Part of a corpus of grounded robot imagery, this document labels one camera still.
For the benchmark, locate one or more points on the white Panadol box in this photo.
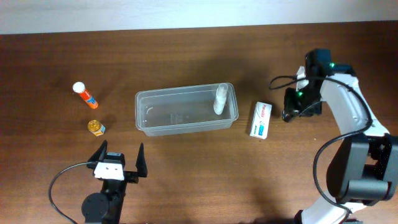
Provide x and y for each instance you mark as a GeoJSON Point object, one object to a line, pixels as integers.
{"type": "Point", "coordinates": [261, 120]}

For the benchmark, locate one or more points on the white spray bottle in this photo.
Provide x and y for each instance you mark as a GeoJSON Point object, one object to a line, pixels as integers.
{"type": "Point", "coordinates": [220, 98]}

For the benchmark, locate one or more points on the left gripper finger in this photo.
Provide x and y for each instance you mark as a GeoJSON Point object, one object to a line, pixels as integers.
{"type": "Point", "coordinates": [99, 155]}
{"type": "Point", "coordinates": [141, 163]}

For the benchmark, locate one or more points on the dark bottle white cap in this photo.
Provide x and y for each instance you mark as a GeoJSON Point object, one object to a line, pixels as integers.
{"type": "Point", "coordinates": [286, 116]}

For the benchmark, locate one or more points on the clear plastic container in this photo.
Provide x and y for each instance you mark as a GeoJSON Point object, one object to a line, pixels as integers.
{"type": "Point", "coordinates": [181, 110]}

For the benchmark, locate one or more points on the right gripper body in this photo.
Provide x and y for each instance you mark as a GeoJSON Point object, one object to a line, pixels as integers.
{"type": "Point", "coordinates": [292, 104]}

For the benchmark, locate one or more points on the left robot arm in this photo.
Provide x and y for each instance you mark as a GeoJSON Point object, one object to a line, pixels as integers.
{"type": "Point", "coordinates": [106, 206]}

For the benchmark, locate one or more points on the small jar gold lid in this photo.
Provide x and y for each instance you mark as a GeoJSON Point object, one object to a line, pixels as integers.
{"type": "Point", "coordinates": [96, 127]}

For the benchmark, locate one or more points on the orange tube white cap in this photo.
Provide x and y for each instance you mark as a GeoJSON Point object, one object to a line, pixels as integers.
{"type": "Point", "coordinates": [79, 87]}

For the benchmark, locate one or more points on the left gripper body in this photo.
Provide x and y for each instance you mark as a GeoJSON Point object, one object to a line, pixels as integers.
{"type": "Point", "coordinates": [131, 177]}

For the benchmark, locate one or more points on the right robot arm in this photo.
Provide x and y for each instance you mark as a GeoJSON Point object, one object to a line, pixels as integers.
{"type": "Point", "coordinates": [356, 169]}

